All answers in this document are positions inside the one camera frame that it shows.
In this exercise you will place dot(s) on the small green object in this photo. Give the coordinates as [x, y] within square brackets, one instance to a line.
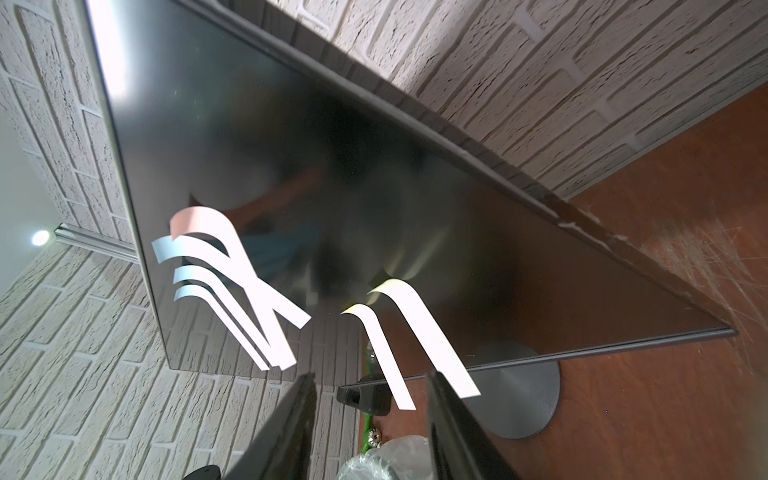
[369, 433]

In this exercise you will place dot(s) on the round grey monitor base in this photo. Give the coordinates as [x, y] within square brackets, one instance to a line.
[518, 397]

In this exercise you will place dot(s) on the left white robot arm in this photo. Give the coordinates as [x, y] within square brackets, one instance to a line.
[208, 472]

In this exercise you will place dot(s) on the light green sticky note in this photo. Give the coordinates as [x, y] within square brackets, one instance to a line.
[430, 336]

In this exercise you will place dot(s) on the clear plastic bin liner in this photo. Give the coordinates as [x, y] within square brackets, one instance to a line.
[401, 458]

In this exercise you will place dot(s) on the black box under monitor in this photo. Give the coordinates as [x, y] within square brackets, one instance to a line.
[371, 395]

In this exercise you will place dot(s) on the black flat monitor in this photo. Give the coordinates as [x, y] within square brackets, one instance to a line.
[333, 191]

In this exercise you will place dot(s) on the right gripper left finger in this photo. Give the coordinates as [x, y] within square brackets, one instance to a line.
[282, 448]

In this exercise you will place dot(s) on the pink sticky note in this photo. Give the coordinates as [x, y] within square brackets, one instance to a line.
[205, 220]

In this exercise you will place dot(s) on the yellow sticky note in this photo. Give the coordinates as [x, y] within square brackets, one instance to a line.
[384, 355]

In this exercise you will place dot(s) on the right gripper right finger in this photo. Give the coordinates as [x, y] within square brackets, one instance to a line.
[459, 447]

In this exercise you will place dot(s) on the left aluminium corner post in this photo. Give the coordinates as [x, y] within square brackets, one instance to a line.
[78, 237]

